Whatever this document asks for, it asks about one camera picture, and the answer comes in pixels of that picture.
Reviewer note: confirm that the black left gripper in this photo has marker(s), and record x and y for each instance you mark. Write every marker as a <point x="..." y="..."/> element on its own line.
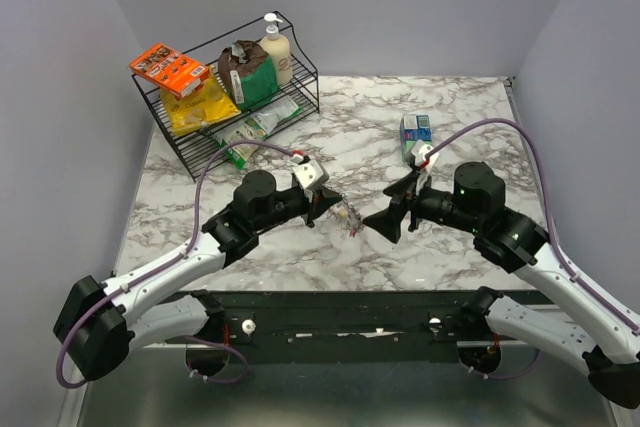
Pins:
<point x="321" y="199"/>

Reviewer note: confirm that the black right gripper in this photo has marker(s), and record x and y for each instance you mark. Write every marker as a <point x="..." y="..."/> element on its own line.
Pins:
<point x="404" y="198"/>

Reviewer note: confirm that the metal disc with key rings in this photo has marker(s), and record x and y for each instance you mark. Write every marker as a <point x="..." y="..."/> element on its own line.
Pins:
<point x="347" y="216"/>

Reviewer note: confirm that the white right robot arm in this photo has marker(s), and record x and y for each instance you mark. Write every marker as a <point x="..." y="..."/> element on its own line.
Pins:
<point x="601" y="339"/>

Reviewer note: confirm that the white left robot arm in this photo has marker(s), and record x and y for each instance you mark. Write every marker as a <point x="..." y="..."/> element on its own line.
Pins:
<point x="101" y="322"/>

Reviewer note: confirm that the blue green small box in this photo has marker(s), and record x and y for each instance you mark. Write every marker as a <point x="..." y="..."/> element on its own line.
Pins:
<point x="413" y="128"/>

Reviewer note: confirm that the green white snack packet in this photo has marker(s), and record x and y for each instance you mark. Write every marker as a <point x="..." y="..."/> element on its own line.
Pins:
<point x="260" y="124"/>

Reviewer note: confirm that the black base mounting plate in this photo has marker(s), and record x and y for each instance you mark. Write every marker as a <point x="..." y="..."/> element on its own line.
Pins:
<point x="325" y="327"/>

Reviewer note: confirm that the brown and green bag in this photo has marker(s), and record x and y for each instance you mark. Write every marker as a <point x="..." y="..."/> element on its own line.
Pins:
<point x="248" y="75"/>

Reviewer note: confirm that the yellow chips bag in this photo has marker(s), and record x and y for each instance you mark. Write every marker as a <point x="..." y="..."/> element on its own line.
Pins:
<point x="205" y="106"/>

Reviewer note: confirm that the cream pump lotion bottle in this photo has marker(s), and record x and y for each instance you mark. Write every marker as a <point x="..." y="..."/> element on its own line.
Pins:
<point x="277" y="46"/>

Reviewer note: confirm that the orange snack box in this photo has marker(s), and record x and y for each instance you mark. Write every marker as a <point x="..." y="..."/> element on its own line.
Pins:
<point x="170" y="70"/>

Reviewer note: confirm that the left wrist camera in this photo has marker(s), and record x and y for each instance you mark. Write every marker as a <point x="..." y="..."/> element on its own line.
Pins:
<point x="310" y="175"/>

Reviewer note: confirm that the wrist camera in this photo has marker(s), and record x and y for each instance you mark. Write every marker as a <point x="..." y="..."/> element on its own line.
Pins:
<point x="310" y="175"/>
<point x="422" y="160"/>

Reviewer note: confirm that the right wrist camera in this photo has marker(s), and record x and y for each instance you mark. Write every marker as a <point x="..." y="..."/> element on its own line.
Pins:
<point x="422" y="160"/>

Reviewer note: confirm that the black wire shelf rack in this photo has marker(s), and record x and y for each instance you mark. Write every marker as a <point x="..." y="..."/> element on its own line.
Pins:
<point x="197" y="148"/>

